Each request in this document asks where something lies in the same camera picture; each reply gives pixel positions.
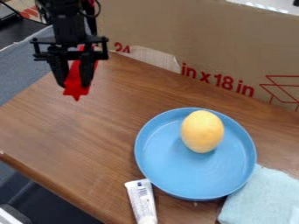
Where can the red rectangular block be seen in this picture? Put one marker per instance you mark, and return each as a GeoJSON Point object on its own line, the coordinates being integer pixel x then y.
{"type": "Point", "coordinates": [73, 89]}

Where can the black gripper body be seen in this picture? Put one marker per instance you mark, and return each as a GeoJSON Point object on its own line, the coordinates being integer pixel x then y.
{"type": "Point", "coordinates": [69, 41]}

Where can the cardboard box wall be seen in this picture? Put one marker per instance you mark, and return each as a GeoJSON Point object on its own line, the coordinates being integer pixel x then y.
{"type": "Point", "coordinates": [237, 44]}

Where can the white tube of cream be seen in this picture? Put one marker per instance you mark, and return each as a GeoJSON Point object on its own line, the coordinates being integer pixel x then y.
{"type": "Point", "coordinates": [140, 194]}

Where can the light blue towel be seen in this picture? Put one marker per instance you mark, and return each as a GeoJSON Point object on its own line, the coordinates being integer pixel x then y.
{"type": "Point", "coordinates": [266, 201]}

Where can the yellow lemon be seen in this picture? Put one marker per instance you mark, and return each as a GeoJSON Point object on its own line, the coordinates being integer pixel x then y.
{"type": "Point", "coordinates": [201, 131]}

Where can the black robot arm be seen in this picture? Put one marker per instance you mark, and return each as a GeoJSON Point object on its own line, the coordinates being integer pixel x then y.
{"type": "Point", "coordinates": [68, 7]}

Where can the blue plate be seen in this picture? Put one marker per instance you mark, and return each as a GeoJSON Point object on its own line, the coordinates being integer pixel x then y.
{"type": "Point", "coordinates": [188, 175]}

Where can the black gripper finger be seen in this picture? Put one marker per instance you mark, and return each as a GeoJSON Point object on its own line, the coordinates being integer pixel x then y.
{"type": "Point", "coordinates": [59, 64]}
{"type": "Point", "coordinates": [87, 66]}

